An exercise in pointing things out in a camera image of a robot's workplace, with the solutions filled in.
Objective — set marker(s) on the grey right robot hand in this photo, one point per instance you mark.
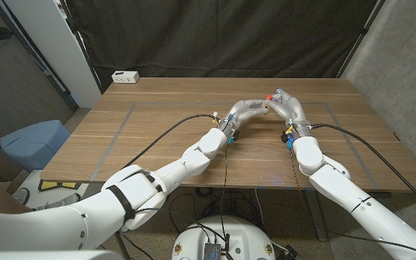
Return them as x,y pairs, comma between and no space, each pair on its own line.
291,108

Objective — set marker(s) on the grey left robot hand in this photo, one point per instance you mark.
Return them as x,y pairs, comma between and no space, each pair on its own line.
240,110

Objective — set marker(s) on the wooden block with holes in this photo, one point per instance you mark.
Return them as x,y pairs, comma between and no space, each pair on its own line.
264,106

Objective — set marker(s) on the red-headed wooden screw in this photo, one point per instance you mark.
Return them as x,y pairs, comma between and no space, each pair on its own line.
269,97

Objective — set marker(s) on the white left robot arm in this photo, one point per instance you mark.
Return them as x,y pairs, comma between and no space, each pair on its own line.
85,220

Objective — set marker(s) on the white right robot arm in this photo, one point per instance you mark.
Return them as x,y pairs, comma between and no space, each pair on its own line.
338,187

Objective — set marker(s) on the black backdrop curtain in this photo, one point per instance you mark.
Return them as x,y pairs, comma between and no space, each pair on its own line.
211,36

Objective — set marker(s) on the black backdrop stand pole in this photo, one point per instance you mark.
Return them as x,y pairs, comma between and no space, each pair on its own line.
83,48
362,36

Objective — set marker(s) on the grey table leg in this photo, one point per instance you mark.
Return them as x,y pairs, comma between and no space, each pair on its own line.
320,224

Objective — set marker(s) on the white power strip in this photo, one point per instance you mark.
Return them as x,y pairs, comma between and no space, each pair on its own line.
125,76

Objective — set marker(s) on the black table control panel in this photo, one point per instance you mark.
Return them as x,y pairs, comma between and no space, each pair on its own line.
380,195

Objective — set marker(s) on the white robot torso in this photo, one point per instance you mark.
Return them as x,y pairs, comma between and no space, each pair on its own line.
244,234

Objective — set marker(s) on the black antenna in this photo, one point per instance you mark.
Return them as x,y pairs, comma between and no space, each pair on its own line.
227,243

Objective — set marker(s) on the grey finned electronics box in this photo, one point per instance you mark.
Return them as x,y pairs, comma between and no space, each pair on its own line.
211,251

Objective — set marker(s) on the yellow black floor sign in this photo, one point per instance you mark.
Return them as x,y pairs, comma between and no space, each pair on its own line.
58,185

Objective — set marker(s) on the grey sneaker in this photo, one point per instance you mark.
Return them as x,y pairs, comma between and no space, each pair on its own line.
22,196
61,200

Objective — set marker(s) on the blue padded stool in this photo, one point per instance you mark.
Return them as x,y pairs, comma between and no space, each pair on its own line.
34,144

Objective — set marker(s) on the black door frame strip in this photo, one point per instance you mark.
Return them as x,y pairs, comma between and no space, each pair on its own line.
34,54

